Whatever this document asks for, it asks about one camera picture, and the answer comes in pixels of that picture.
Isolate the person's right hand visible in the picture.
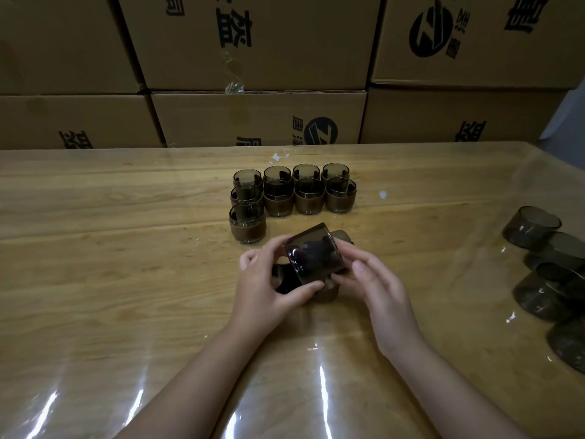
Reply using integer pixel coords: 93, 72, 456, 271
331, 237, 426, 362

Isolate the person's left hand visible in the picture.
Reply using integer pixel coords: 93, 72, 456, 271
228, 235, 326, 343

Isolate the pile of brown sleeve rings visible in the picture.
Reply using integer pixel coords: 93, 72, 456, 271
271, 229, 355, 303

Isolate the smoky tinted glass cup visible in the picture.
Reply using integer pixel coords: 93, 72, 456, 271
321, 163, 352, 184
233, 168, 264, 191
263, 165, 293, 187
284, 222, 349, 287
230, 185, 266, 211
292, 163, 322, 184
294, 177, 326, 215
229, 202, 268, 245
325, 177, 358, 214
263, 179, 296, 218

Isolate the cluster of smoky glass cups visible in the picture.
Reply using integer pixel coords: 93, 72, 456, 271
502, 205, 585, 374

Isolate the person's right forearm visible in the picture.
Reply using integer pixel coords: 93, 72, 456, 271
379, 338, 531, 439

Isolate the person's left forearm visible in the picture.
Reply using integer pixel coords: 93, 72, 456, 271
114, 324, 275, 439

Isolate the stack of brown cardboard boxes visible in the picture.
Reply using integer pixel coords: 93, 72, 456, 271
0, 0, 585, 151

